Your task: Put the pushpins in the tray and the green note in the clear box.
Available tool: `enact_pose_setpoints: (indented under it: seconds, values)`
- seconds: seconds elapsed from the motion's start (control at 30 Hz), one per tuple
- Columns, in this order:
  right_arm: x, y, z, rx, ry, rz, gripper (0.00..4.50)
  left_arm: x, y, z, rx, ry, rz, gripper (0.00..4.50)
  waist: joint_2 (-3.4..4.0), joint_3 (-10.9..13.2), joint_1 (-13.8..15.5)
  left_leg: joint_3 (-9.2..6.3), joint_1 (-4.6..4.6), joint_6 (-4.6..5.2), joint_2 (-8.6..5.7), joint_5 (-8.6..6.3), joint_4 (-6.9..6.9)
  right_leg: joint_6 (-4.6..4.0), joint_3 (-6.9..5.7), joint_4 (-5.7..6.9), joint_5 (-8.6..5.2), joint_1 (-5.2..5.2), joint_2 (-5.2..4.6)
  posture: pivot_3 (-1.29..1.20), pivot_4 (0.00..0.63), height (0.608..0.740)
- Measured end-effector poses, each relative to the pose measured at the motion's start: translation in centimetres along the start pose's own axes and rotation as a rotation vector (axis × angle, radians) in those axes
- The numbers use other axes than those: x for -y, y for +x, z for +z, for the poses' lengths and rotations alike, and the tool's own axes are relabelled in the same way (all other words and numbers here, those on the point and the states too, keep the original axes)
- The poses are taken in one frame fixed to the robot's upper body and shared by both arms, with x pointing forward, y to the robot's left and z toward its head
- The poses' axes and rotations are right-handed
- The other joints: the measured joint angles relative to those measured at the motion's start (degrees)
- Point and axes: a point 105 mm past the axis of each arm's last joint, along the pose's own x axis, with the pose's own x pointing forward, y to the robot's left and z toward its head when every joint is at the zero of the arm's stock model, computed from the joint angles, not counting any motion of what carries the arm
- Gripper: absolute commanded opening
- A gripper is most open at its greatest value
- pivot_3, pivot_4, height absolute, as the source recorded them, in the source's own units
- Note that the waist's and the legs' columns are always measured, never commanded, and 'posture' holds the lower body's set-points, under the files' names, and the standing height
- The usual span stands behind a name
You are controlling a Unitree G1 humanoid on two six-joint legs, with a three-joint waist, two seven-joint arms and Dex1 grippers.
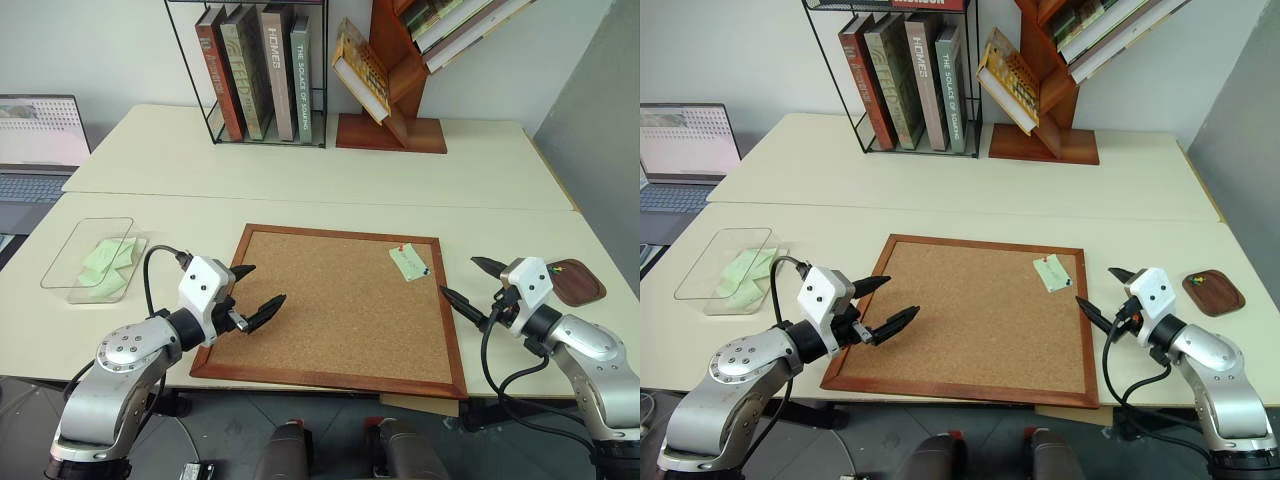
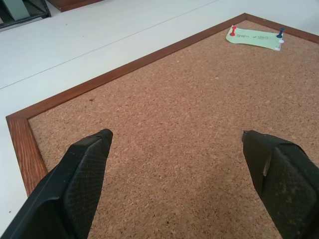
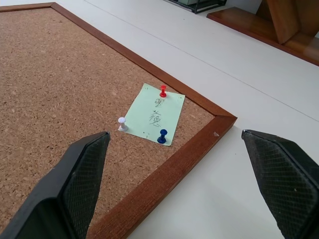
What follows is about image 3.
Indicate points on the brown wooden stand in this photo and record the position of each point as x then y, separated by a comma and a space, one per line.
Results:
279, 25

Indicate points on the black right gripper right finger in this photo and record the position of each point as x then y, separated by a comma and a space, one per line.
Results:
286, 179

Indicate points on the red push pin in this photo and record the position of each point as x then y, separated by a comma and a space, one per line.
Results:
163, 91

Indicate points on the white push pin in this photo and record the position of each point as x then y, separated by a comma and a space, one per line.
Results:
122, 124

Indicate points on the light green paper note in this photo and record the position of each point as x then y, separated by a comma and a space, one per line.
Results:
154, 115

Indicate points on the wood-framed cork board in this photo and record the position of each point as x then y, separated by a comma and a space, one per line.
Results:
62, 87

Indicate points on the blue push pin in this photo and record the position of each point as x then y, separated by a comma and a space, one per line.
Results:
162, 136

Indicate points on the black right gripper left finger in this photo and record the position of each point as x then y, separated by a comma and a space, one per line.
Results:
62, 189

